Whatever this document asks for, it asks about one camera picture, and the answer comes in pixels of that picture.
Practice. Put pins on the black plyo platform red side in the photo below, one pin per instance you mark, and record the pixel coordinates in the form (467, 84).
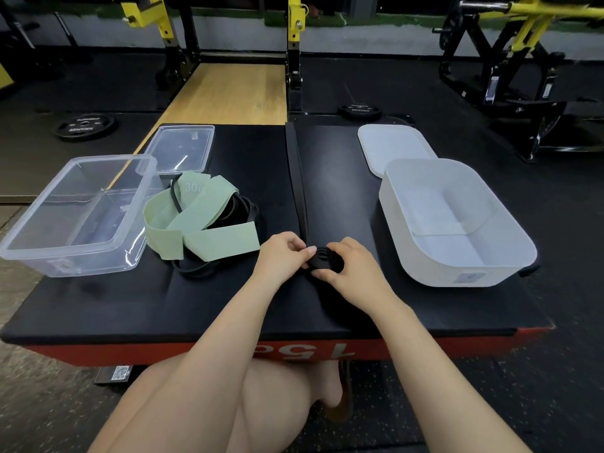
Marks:
(141, 306)

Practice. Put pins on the person's left leg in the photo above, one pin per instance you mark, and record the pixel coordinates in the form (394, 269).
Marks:
(278, 401)

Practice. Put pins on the white plastic bin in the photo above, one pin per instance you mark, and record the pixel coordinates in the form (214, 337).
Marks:
(453, 226)

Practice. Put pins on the light green resistance band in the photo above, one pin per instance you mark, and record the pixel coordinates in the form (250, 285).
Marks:
(163, 240)
(203, 207)
(226, 240)
(191, 183)

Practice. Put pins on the person's right forearm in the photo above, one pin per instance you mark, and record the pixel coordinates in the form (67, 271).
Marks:
(439, 386)

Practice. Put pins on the yellow black exercise machine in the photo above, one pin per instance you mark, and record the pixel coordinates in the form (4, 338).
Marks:
(509, 42)

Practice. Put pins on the brown sandal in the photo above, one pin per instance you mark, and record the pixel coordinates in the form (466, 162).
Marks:
(347, 401)

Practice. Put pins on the clear plastic lid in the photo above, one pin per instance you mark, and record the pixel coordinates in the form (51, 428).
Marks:
(179, 148)

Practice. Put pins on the person's left forearm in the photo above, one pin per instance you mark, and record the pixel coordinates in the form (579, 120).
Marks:
(198, 372)

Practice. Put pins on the black weight plate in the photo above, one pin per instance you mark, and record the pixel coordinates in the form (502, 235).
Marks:
(359, 112)
(85, 126)

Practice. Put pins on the white plastic lid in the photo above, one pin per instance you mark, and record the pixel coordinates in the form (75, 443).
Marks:
(391, 146)

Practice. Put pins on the wooden lifting platform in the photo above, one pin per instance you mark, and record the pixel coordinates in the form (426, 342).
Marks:
(231, 94)

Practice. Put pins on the person's left hand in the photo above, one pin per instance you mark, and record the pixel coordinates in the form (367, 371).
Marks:
(280, 259)

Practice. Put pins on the clear plastic container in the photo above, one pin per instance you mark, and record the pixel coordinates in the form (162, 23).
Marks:
(75, 221)

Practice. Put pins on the black upright bar holder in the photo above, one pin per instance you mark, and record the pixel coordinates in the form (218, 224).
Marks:
(66, 30)

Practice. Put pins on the thin black resistance band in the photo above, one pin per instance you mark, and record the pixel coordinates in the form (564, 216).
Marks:
(240, 209)

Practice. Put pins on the yellow black squat rack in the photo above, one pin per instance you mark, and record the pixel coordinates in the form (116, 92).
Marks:
(295, 23)

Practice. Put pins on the person's right hand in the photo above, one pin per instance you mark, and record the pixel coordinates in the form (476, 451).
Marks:
(363, 278)

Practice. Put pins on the wide black resistance band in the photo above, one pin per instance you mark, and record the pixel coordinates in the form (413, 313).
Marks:
(296, 183)

